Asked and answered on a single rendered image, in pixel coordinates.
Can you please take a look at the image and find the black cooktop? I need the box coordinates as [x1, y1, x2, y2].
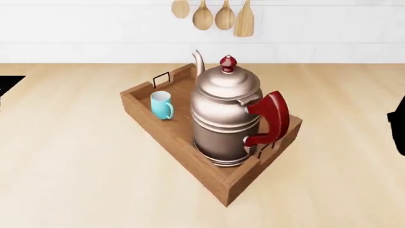
[0, 75, 27, 99]

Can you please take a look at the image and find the silver kettle with red handle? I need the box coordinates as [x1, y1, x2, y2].
[190, 49, 290, 169]

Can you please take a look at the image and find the light blue ceramic mug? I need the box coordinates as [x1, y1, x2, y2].
[149, 91, 175, 121]

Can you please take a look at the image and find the flat wooden spatula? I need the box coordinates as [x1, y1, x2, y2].
[233, 0, 255, 38]

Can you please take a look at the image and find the oval wooden spoon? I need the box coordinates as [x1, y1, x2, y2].
[192, 0, 214, 31]
[215, 0, 237, 31]

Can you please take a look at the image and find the wooden tray with black handles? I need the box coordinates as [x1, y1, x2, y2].
[120, 63, 304, 208]

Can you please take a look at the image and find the small round wooden spoon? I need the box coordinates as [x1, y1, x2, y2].
[171, 0, 191, 19]

